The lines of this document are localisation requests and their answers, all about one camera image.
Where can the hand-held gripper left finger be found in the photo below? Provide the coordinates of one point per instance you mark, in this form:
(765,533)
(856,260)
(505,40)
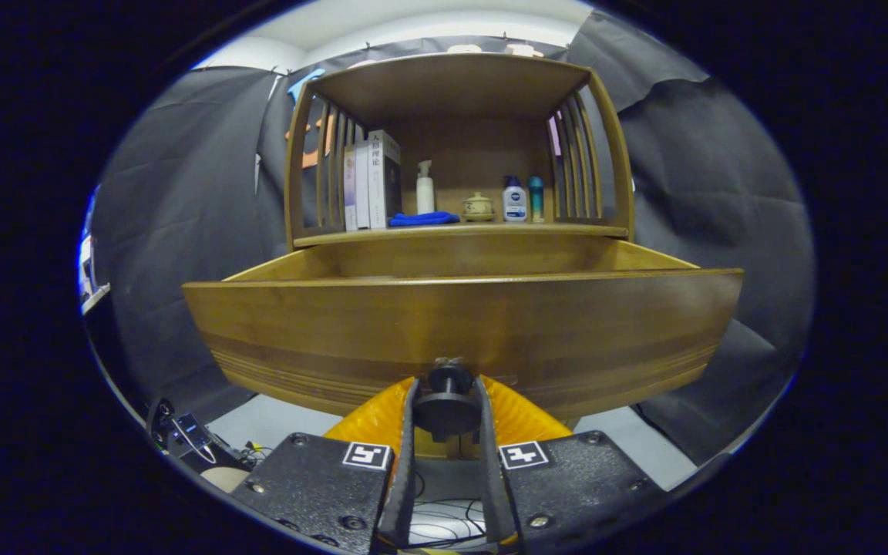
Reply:
(401,493)

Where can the white side shelf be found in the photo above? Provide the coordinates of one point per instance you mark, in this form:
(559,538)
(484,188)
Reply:
(95,297)

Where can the white lotion bottle blue cap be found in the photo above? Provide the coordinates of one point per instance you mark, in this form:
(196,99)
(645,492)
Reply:
(515,204)

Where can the black drawer knob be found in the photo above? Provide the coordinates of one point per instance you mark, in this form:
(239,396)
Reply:
(448,412)

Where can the black electronic device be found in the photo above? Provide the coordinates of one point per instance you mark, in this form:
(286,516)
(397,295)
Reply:
(190,435)

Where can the beige lidded tea bowl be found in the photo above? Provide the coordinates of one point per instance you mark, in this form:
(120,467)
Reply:
(478,208)

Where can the wooden cabinet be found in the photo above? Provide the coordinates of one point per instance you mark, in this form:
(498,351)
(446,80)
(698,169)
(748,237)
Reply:
(475,154)

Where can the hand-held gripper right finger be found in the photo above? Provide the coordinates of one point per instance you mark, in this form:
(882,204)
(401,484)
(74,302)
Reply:
(494,493)

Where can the thick book dark portrait cover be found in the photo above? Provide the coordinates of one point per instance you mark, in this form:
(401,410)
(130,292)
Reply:
(384,181)

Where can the wooden countertop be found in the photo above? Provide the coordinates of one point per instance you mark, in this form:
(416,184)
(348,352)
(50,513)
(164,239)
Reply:
(490,229)

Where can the white pump bottle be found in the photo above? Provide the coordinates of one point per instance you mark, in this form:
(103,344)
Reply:
(425,196)

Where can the thin white book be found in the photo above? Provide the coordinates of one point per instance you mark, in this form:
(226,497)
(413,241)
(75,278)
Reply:
(362,189)

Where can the slim teal bottle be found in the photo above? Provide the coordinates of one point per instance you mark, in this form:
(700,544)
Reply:
(536,200)

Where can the blue folded cloth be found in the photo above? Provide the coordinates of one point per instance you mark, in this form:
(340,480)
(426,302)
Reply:
(421,220)

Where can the wooden drawer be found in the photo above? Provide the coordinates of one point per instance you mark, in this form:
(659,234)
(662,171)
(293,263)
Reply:
(452,324)

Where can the pale purple book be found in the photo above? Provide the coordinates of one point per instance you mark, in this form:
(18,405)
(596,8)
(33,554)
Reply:
(350,193)

